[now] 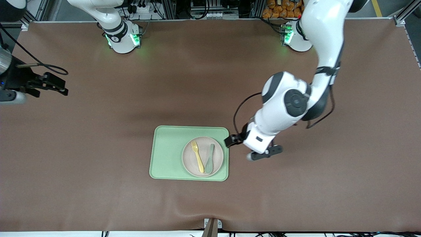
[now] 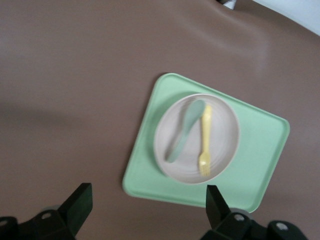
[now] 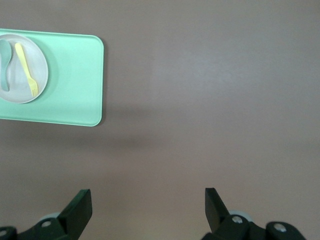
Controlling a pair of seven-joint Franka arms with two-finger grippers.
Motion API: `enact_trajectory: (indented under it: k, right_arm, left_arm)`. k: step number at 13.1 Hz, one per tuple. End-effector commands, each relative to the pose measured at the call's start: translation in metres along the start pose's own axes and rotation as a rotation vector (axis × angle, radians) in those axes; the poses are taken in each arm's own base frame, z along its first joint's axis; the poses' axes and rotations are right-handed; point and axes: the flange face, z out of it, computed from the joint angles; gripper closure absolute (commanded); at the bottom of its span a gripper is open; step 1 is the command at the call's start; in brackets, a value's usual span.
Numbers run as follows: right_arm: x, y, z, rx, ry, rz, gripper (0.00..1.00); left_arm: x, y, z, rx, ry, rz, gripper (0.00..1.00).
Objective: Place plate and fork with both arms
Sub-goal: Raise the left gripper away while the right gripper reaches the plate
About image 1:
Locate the green plastic spoon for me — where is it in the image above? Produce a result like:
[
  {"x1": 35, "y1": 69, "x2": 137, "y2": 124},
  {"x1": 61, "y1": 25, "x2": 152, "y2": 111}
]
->
[{"x1": 205, "y1": 144, "x2": 215, "y2": 174}]

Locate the yellow plastic fork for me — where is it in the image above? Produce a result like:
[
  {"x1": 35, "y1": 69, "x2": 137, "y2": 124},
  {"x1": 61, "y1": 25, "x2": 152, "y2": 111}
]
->
[{"x1": 191, "y1": 141, "x2": 205, "y2": 173}]

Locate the beige round plate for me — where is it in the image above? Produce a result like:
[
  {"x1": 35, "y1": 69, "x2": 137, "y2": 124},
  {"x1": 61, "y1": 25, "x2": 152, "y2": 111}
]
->
[{"x1": 182, "y1": 137, "x2": 224, "y2": 178}]

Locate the brown table mat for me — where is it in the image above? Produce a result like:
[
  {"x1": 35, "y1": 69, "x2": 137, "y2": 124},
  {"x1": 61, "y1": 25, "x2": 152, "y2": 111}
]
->
[{"x1": 0, "y1": 19, "x2": 421, "y2": 232}]

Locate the light green rectangular tray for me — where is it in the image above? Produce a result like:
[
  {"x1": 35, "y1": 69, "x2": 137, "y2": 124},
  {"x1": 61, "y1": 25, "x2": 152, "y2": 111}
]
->
[{"x1": 149, "y1": 125, "x2": 229, "y2": 182}]

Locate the white power strip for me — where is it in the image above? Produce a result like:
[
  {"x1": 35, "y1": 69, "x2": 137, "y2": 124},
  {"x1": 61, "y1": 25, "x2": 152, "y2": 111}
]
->
[{"x1": 127, "y1": 3, "x2": 155, "y2": 14}]

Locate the orange bread rolls pile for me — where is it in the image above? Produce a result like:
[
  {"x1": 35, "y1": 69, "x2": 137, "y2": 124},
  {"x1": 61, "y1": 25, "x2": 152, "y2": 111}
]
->
[{"x1": 262, "y1": 0, "x2": 305, "y2": 19}]

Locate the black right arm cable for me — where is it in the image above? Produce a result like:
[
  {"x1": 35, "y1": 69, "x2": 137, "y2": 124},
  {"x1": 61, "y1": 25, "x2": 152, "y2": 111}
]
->
[{"x1": 0, "y1": 24, "x2": 69, "y2": 75}]

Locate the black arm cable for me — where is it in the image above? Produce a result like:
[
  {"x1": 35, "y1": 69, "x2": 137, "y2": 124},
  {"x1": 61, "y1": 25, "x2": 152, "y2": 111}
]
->
[
  {"x1": 0, "y1": 24, "x2": 69, "y2": 75},
  {"x1": 233, "y1": 64, "x2": 336, "y2": 135}
]

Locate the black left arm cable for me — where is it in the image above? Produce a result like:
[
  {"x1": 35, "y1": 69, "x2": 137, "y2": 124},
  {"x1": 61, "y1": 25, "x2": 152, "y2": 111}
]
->
[{"x1": 233, "y1": 64, "x2": 336, "y2": 135}]

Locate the aluminium frame profile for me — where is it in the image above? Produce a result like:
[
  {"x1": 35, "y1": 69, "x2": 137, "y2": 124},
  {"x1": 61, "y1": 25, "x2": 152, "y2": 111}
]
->
[
  {"x1": 393, "y1": 0, "x2": 421, "y2": 27},
  {"x1": 20, "y1": 0, "x2": 50, "y2": 28}
]

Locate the grey metal bracket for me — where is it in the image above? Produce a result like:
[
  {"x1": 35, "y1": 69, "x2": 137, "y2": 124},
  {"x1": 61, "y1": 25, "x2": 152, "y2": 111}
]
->
[{"x1": 204, "y1": 218, "x2": 223, "y2": 229}]

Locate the tan camera mount bar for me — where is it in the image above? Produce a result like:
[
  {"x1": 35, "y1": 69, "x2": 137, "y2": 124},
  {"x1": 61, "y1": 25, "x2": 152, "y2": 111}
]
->
[{"x1": 201, "y1": 220, "x2": 218, "y2": 237}]

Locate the aluminium rack post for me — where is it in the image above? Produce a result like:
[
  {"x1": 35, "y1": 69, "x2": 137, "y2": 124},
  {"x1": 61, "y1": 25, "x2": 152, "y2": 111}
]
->
[{"x1": 163, "y1": 0, "x2": 178, "y2": 19}]

